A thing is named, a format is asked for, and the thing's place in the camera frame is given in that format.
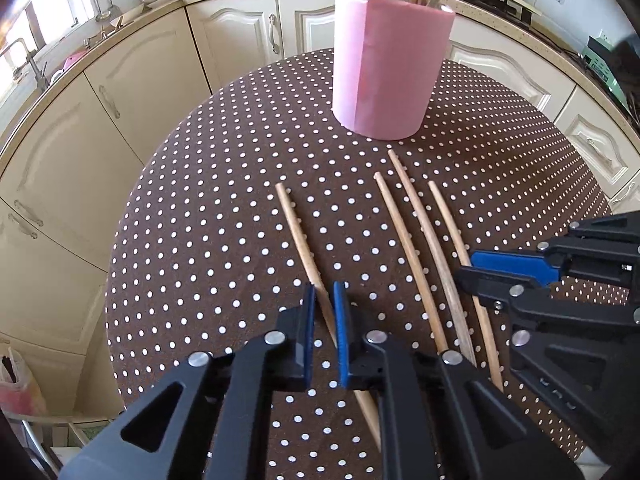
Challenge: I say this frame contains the cream lower cabinets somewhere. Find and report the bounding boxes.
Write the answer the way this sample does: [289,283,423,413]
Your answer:
[1,0,639,415]

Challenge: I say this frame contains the brown polka dot tablecloth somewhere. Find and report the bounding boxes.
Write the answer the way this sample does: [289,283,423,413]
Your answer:
[106,50,612,479]

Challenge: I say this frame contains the wooden chopstick ten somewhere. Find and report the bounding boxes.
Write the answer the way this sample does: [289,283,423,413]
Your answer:
[427,179,506,392]

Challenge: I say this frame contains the pink chopstick cup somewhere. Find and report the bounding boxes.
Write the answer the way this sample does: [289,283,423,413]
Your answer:
[332,0,456,141]

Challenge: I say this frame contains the wooden chopstick four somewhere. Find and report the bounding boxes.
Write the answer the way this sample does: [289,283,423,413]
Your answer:
[387,148,476,365]

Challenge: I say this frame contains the wooden chopstick two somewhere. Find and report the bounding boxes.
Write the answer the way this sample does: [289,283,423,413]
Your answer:
[276,182,382,451]

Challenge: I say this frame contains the wooden chopstick three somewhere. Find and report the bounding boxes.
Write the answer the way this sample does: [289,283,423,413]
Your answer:
[373,171,449,354]

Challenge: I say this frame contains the chrome sink faucet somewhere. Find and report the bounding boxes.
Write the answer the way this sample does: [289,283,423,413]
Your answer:
[1,38,50,93]

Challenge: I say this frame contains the green electric cooker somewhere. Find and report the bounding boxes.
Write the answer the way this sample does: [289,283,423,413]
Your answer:
[582,35,639,115]

